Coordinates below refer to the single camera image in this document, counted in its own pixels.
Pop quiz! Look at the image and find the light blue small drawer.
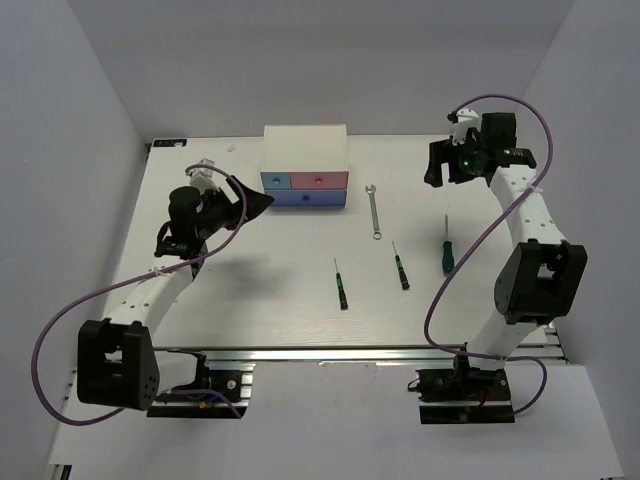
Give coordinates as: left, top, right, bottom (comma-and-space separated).
261, 172, 291, 190

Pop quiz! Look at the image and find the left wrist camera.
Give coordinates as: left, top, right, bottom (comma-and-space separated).
187, 158, 218, 194

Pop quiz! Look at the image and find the pink drawer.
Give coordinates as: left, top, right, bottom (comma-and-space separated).
290, 171, 349, 190

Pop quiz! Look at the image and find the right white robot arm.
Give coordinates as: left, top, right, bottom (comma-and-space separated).
424, 108, 587, 399

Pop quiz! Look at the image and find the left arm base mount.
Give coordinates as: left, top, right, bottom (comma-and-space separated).
146, 354, 255, 420

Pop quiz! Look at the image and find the green handled screwdriver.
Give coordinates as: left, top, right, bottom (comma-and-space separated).
441, 215, 455, 275

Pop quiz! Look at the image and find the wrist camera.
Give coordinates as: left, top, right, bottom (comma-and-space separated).
187, 158, 218, 194
447, 108, 481, 146

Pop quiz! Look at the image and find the purple-blue wide drawer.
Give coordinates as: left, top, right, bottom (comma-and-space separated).
264, 190, 347, 208

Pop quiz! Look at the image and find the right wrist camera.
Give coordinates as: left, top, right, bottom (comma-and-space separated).
447, 108, 481, 146

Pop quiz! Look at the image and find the blue label sticker left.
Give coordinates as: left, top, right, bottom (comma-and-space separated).
152, 138, 187, 148

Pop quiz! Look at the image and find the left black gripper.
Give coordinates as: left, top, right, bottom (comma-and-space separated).
196, 176, 274, 240

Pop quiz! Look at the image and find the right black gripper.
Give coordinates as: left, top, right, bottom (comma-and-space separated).
424, 132, 486, 188

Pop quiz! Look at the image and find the silver combination wrench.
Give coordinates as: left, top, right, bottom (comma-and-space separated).
365, 184, 382, 240

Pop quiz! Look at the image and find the small black precision screwdriver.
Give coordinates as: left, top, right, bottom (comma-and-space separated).
334, 260, 349, 311

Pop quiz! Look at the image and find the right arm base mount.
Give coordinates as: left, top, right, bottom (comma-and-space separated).
407, 369, 515, 425

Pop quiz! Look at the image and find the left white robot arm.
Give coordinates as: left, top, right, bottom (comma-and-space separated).
77, 173, 274, 410

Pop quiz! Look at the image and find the white drawer cabinet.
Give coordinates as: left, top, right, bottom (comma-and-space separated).
261, 124, 348, 173

